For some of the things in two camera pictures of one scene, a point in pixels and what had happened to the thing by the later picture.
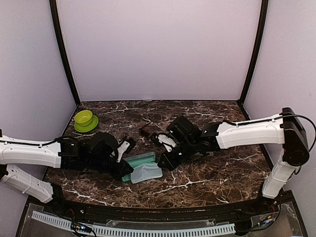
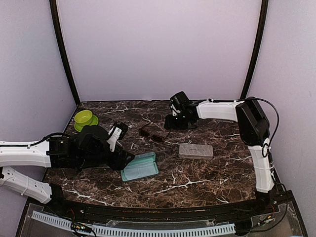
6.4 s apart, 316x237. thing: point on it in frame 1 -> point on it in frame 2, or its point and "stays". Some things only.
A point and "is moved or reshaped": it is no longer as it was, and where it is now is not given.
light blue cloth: (145, 172) is moved or reshaped
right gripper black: (171, 164) -> (169, 124)
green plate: (84, 129) stays
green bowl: (83, 117) stays
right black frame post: (262, 26) stays
